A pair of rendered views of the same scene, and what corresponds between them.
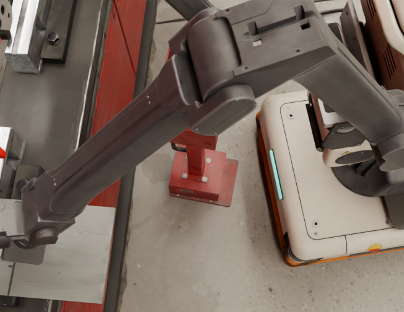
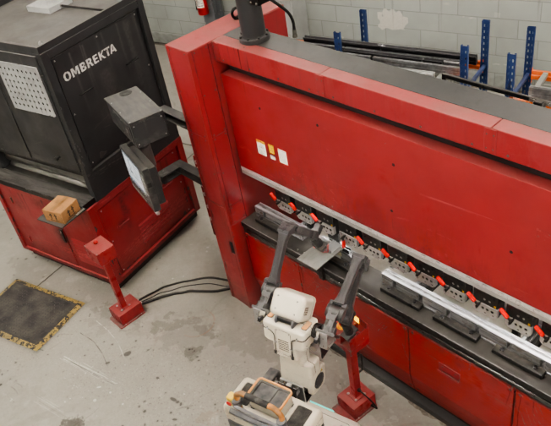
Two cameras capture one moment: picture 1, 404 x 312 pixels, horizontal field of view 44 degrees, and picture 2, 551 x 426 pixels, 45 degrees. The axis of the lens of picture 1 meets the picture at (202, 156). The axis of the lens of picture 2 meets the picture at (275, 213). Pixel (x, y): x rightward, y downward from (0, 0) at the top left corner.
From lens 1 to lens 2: 3.80 m
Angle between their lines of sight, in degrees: 67
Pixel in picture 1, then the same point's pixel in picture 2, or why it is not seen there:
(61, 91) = (371, 286)
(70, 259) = (311, 257)
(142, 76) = (429, 407)
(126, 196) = (368, 368)
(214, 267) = not seen: hidden behind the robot
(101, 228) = (313, 264)
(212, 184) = (343, 395)
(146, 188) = (368, 381)
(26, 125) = (367, 275)
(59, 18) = (395, 292)
